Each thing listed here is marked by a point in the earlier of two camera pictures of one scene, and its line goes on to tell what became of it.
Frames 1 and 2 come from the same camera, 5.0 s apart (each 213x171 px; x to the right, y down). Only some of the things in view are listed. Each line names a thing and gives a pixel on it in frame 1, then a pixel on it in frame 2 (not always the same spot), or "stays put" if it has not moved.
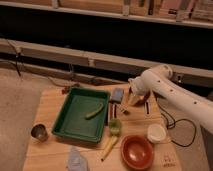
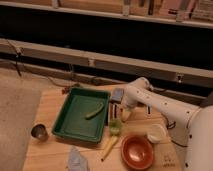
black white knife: x=147 y=108 stays put
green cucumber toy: x=92 y=114 stays put
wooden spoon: x=114 y=127 stays put
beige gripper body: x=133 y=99 → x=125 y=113
